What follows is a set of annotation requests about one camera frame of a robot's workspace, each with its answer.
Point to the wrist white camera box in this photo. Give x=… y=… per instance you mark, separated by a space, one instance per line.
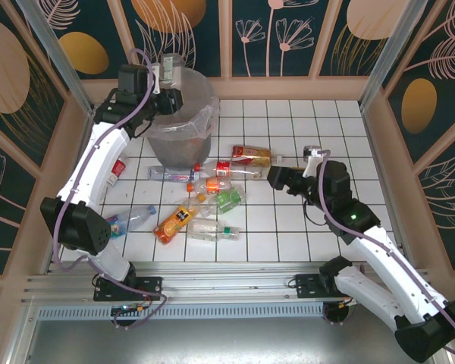
x=156 y=81
x=311 y=161

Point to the clear plastic bin liner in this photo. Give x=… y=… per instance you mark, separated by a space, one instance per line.
x=197 y=95

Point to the red gold tea bottle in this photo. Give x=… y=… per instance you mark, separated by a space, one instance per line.
x=250 y=153

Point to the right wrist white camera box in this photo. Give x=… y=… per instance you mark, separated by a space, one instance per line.
x=311 y=161

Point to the grey plastic bin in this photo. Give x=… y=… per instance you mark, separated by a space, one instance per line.
x=178 y=151

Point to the clear bottle green label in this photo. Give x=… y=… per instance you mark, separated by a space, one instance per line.
x=225 y=199

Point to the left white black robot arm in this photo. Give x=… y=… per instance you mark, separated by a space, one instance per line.
x=95 y=167

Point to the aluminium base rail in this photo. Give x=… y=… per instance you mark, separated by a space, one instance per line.
x=227 y=282

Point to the clear bottle colourful label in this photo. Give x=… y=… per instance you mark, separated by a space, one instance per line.
x=136 y=218

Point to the clear bottle green cap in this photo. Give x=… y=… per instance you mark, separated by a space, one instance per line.
x=204 y=229

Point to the aluminium side rail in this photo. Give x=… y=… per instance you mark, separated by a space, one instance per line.
x=85 y=138
x=382 y=170

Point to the clear bottle purple label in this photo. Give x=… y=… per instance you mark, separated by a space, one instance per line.
x=167 y=174

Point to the orange juice bottle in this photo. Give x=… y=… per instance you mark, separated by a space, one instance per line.
x=172 y=223

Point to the small clear bottle orange label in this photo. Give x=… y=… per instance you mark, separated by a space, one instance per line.
x=212 y=184

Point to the red label Nongfu water bottle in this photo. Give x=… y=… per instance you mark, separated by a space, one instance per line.
x=119 y=168

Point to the aluminium frame post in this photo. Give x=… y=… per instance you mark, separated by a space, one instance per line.
x=396 y=57
x=58 y=58

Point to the red label cola bottle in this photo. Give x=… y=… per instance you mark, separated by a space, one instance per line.
x=223 y=168

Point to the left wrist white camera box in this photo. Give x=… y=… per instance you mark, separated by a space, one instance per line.
x=156 y=81

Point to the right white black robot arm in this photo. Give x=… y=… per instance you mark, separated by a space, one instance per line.
x=379 y=258

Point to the grey metal plate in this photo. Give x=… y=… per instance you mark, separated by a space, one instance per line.
x=227 y=341

